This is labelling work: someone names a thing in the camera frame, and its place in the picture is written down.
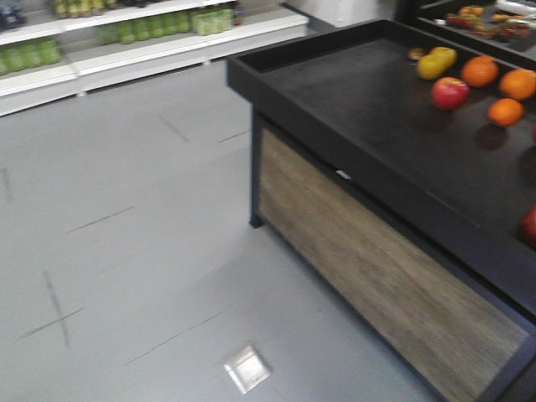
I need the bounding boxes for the small orange centre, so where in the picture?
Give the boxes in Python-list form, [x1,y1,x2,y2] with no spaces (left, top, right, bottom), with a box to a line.
[487,98,524,127]

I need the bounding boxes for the red apple far left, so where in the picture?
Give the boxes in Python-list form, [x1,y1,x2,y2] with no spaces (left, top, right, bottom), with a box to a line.
[431,77,470,111]

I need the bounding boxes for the second row green bottles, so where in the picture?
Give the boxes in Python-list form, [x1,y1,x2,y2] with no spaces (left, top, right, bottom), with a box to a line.
[96,10,193,45]

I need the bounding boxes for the white store shelving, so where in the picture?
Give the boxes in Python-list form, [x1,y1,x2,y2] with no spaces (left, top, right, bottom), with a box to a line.
[1,1,309,116]

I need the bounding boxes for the black wooden produce stand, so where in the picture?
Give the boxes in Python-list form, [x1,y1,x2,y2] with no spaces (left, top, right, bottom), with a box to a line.
[227,20,535,401]

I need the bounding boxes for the row of green bottles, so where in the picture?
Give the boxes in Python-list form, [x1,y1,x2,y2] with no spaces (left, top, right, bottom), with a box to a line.
[1,37,63,75]

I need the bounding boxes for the red apple middle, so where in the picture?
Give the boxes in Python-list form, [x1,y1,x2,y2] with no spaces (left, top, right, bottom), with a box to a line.
[518,207,536,248]

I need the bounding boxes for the metal floor plate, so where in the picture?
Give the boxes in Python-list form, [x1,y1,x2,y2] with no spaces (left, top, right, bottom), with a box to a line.
[223,345,273,394]

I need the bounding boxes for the orange with knob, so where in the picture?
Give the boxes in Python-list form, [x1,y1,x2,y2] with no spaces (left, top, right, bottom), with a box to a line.
[499,69,535,101]
[461,55,499,88]

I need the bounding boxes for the brown half shell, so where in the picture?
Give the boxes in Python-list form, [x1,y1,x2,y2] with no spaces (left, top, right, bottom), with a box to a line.
[408,48,425,62]

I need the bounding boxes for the yellow pear apple upper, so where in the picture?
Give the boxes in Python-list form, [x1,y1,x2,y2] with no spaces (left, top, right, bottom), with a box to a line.
[430,46,457,70]

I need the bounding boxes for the yellow pear apple lower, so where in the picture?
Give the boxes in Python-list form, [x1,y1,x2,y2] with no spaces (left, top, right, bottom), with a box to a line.
[416,54,449,80]

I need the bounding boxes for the orange with knob left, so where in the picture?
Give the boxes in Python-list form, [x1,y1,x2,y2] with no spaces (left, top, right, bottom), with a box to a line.
[461,55,499,88]

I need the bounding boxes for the red apple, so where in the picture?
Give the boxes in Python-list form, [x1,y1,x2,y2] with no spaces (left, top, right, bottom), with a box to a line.
[431,77,470,111]
[518,207,536,248]

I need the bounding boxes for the yellow pear apple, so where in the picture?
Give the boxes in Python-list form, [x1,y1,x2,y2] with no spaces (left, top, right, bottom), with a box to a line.
[430,46,457,70]
[416,54,449,80]

